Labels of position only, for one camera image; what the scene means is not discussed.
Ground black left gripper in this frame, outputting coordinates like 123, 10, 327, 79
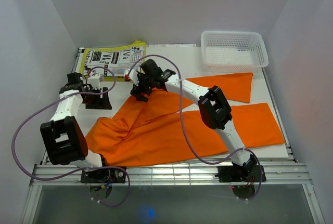
83, 87, 112, 110

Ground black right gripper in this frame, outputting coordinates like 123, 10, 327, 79
131, 71, 156, 102

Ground orange trousers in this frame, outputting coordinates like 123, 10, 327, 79
86, 73, 288, 166

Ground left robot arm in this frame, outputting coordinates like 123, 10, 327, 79
40, 72, 112, 182

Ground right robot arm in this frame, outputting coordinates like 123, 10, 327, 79
124, 55, 263, 181

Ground newspaper print yellow folded trousers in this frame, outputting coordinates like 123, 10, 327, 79
79, 41, 146, 80

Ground white perforated plastic basket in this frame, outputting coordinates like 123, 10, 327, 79
201, 31, 269, 73

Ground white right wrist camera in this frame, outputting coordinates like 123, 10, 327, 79
124, 69, 139, 85

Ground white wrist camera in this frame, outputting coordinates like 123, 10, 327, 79
86, 74, 104, 89
124, 69, 139, 85

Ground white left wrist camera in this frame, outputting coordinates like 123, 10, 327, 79
86, 74, 104, 89

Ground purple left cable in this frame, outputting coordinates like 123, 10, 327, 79
11, 65, 131, 208

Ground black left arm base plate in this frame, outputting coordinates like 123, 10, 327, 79
80, 168, 126, 184

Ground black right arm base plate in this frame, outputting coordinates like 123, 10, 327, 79
215, 165, 266, 182

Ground aluminium table edge rail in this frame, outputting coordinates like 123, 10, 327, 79
30, 160, 312, 186

